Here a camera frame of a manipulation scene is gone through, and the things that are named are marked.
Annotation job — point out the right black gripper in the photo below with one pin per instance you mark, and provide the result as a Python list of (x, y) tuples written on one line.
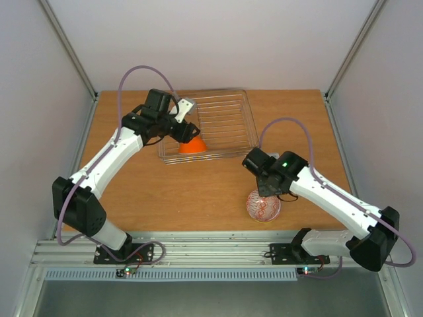
[(268, 189)]

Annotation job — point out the grey slotted cable duct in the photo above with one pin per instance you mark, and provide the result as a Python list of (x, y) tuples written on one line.
[(156, 275)]

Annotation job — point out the red patterned bowl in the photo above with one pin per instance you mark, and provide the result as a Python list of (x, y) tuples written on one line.
[(262, 208)]

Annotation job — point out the white bowl orange outside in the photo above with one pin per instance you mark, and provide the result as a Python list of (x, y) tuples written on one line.
[(195, 146)]

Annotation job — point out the right controller board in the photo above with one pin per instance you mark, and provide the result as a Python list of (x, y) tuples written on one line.
[(307, 270)]

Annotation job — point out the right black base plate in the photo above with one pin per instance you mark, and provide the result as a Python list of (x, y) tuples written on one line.
[(285, 253)]

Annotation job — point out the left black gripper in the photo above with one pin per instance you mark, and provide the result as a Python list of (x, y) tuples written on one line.
[(186, 133)]

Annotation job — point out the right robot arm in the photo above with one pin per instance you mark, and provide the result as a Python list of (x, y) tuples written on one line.
[(370, 232)]

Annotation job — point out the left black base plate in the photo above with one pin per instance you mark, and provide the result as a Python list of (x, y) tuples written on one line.
[(138, 252)]

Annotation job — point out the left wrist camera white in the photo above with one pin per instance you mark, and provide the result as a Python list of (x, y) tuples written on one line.
[(184, 107)]

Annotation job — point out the controller board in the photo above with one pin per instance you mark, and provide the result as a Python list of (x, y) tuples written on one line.
[(307, 270), (126, 272)]

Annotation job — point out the wire dish rack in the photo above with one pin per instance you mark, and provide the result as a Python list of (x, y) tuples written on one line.
[(226, 125)]

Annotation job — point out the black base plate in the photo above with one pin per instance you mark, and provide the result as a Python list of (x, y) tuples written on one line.
[(138, 252), (285, 253)]

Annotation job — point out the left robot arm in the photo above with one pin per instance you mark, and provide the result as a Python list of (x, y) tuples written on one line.
[(76, 199)]

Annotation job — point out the left controller board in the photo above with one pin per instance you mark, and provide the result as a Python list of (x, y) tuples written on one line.
[(126, 272)]

